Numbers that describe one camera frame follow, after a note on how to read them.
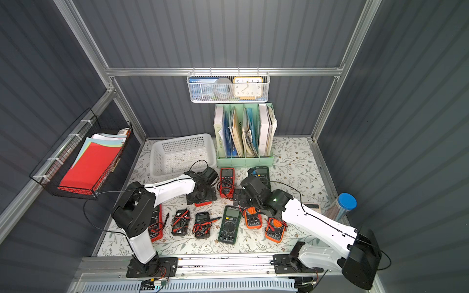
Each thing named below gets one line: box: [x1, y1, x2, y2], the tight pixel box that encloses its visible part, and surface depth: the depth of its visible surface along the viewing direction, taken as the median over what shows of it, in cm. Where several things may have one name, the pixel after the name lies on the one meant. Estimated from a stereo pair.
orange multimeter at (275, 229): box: [264, 217, 289, 243], surface depth 81 cm
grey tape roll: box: [213, 77, 233, 100], surface depth 89 cm
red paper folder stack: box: [58, 133, 127, 192], surface depth 76 cm
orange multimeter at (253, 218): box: [244, 206, 263, 229], surface depth 84 cm
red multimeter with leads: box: [216, 167, 236, 201], surface depth 95 cm
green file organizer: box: [213, 102, 278, 168], surface depth 101 cm
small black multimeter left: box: [170, 208, 192, 237], surface depth 84 cm
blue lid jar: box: [334, 192, 358, 222], surface depth 73 cm
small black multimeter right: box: [191, 211, 222, 240], surface depth 82 cm
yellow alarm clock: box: [232, 76, 264, 101], surface depth 90 cm
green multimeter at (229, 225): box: [218, 205, 242, 245], surface depth 84 cm
